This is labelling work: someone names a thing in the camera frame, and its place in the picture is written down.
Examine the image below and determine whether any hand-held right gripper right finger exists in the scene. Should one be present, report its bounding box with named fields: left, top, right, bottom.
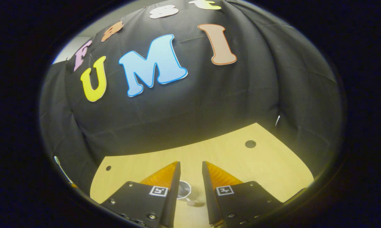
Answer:
left=202, top=161, right=285, bottom=228

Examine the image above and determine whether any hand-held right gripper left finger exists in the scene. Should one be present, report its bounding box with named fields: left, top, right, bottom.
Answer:
left=100, top=161, right=181, bottom=228

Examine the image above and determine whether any white cup with wooden handle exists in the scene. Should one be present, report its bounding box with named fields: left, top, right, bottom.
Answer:
left=177, top=180, right=207, bottom=208

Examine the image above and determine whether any white toothbrush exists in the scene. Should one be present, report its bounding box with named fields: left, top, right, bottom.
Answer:
left=54, top=155, right=74, bottom=185

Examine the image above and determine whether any wooden desktop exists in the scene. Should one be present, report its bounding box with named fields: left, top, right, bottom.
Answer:
left=90, top=123, right=314, bottom=228

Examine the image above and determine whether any black backdrop cloth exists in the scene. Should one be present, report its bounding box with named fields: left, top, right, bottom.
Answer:
left=39, top=0, right=342, bottom=197

